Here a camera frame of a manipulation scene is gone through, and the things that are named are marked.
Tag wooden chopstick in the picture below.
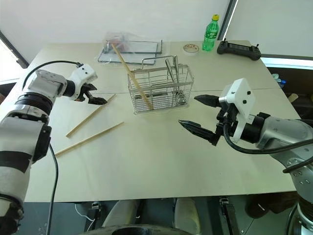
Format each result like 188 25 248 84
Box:
66 94 117 138
54 121 125 156
111 43 154 111

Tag dark rounded robot waist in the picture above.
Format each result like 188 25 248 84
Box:
84 225 205 235

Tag black shoes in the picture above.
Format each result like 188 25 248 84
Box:
245 192 298 219

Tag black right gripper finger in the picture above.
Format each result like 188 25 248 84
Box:
178 119 221 147
194 94 221 108

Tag white robot leg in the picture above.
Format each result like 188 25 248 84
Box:
173 197 201 231
102 199 140 229

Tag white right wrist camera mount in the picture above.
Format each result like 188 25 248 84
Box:
221 78 258 144

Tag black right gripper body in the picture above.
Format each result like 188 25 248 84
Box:
215 96 240 138

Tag metal spoon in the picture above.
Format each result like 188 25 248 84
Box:
172 55 187 105

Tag thin white cable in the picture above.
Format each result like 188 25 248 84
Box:
74 202 95 232

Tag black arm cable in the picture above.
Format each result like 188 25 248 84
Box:
223 121 313 174
22 60 83 235

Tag blue capped small bottles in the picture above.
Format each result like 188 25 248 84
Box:
272 73 287 89

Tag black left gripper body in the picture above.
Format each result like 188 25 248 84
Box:
73 83 90 102

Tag metal wire basket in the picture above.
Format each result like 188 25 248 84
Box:
127 55 196 115

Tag green plastic bottle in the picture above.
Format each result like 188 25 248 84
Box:
201 14 220 52

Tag round white tape roll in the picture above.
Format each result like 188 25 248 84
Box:
182 43 200 55

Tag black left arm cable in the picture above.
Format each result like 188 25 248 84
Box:
22 60 83 235

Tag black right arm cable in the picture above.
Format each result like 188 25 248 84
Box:
223 121 313 174

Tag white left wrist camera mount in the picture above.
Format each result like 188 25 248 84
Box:
67 64 98 101

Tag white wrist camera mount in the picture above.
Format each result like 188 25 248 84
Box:
221 78 258 144
67 64 98 101

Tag black table leg clamp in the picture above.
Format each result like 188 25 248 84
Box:
219 196 242 235
90 201 101 222

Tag black handheld controller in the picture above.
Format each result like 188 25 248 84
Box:
216 38 262 61

